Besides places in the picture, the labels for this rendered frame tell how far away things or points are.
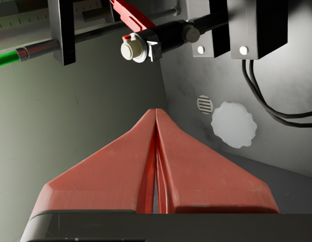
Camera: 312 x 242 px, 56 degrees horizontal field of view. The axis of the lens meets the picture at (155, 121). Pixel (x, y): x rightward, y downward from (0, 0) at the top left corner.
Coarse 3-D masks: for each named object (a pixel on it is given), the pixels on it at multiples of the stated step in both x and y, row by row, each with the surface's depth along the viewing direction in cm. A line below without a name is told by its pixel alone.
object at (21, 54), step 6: (18, 48) 39; (6, 54) 38; (12, 54) 38; (18, 54) 39; (24, 54) 39; (0, 60) 37; (6, 60) 38; (12, 60) 38; (18, 60) 39; (24, 60) 40
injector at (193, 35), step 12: (216, 12) 35; (168, 24) 29; (180, 24) 30; (192, 24) 31; (204, 24) 32; (216, 24) 34; (132, 36) 27; (144, 36) 27; (156, 36) 28; (168, 36) 28; (180, 36) 30; (192, 36) 28; (144, 48) 27; (168, 48) 29; (144, 60) 28
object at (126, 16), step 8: (120, 0) 31; (120, 8) 31; (128, 8) 30; (136, 8) 30; (128, 16) 30; (136, 16) 29; (144, 16) 30; (128, 24) 30; (136, 24) 29; (144, 24) 29; (152, 24) 29
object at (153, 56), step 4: (156, 44) 25; (152, 48) 25; (156, 48) 25; (152, 52) 25; (156, 52) 26; (160, 52) 26; (152, 56) 25; (156, 56) 26; (160, 56) 26; (152, 60) 26
